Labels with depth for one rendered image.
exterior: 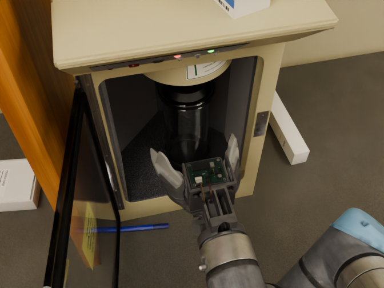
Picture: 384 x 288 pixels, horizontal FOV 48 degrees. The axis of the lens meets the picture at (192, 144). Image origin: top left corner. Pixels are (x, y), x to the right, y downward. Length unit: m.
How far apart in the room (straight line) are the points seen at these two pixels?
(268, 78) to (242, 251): 0.29
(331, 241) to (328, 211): 0.43
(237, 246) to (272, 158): 0.53
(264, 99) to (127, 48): 0.35
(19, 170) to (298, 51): 0.84
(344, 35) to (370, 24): 0.08
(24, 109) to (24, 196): 0.50
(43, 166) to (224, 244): 0.28
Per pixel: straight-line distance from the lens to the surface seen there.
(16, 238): 1.03
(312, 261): 0.62
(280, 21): 0.51
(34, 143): 0.60
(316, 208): 1.03
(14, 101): 0.55
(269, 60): 0.70
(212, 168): 0.63
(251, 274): 0.58
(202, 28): 0.49
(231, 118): 0.93
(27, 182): 1.05
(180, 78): 0.69
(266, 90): 0.74
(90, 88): 0.65
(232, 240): 0.59
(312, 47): 1.36
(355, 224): 0.59
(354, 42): 1.43
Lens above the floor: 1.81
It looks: 52 degrees down
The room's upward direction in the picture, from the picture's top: straight up
